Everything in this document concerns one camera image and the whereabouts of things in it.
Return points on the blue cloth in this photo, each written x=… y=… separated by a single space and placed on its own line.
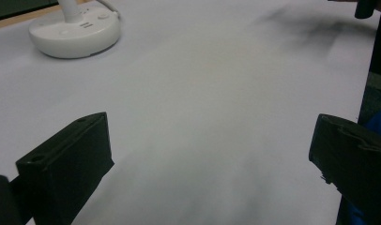
x=377 y=125

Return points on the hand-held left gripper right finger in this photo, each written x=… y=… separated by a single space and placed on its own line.
x=354 y=156

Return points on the white lamp base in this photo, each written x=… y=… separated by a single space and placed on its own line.
x=75 y=29

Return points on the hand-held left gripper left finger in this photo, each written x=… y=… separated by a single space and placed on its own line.
x=66 y=165

